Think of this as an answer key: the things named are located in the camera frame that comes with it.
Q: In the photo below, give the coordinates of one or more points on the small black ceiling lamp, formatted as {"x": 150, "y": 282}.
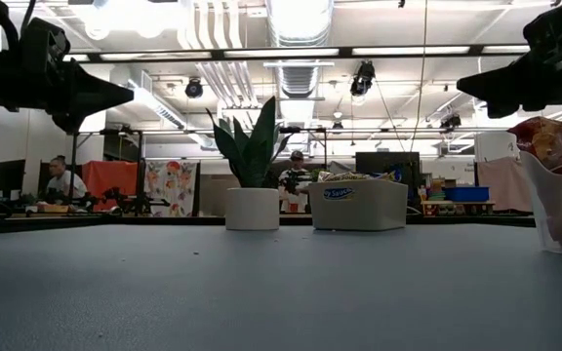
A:
{"x": 337, "y": 127}

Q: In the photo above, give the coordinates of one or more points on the white round plant pot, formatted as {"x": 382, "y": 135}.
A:
{"x": 252, "y": 209}

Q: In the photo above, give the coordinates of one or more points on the white red patterned box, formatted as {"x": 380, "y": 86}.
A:
{"x": 449, "y": 208}

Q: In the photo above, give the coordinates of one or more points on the black ceiling spot lamp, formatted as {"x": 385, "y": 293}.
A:
{"x": 362, "y": 80}
{"x": 194, "y": 89}
{"x": 451, "y": 122}

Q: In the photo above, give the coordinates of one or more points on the red Roast Beef ramen pack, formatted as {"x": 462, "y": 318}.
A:
{"x": 554, "y": 141}

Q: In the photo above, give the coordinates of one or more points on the silver ventilation duct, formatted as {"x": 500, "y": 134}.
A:
{"x": 300, "y": 19}

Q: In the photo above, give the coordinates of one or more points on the green snake plant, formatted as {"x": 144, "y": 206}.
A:
{"x": 252, "y": 151}

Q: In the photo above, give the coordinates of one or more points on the black camera stand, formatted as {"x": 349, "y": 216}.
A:
{"x": 305, "y": 129}

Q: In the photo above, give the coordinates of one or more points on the black metal stand frame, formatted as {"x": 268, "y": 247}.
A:
{"x": 73, "y": 161}

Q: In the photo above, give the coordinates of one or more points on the person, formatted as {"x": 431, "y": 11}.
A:
{"x": 64, "y": 183}
{"x": 294, "y": 180}

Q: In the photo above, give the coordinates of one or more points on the white boxy unit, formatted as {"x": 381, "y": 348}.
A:
{"x": 495, "y": 146}
{"x": 93, "y": 122}

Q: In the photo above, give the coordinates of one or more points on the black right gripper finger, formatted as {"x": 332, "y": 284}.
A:
{"x": 493, "y": 83}
{"x": 503, "y": 109}

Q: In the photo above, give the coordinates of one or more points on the floral print poster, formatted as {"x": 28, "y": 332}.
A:
{"x": 171, "y": 185}

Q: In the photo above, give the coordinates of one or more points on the translucent white plastic bin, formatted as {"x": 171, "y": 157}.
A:
{"x": 554, "y": 205}

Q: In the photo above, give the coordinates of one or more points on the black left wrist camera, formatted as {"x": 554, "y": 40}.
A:
{"x": 44, "y": 41}

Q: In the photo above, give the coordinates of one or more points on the blue plastic tub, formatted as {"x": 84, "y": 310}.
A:
{"x": 466, "y": 193}

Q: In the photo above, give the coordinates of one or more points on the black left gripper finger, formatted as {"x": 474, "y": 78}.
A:
{"x": 98, "y": 92}
{"x": 73, "y": 122}

